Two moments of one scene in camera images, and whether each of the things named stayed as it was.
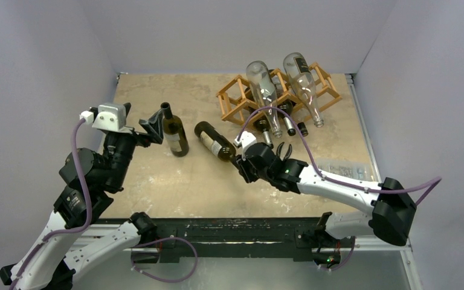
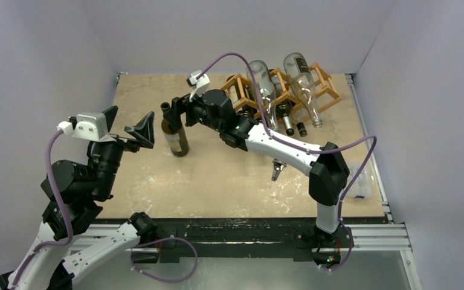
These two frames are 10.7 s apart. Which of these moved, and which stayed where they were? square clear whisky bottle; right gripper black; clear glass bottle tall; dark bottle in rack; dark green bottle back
Moved: dark green bottle back; right gripper black
Stayed: square clear whisky bottle; clear glass bottle tall; dark bottle in rack
